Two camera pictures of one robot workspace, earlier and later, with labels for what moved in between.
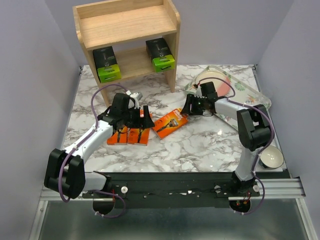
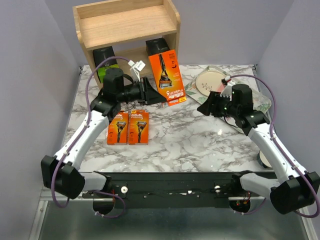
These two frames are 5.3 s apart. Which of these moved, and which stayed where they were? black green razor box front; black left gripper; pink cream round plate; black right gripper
Moved: black right gripper; black left gripper
Stayed: pink cream round plate; black green razor box front
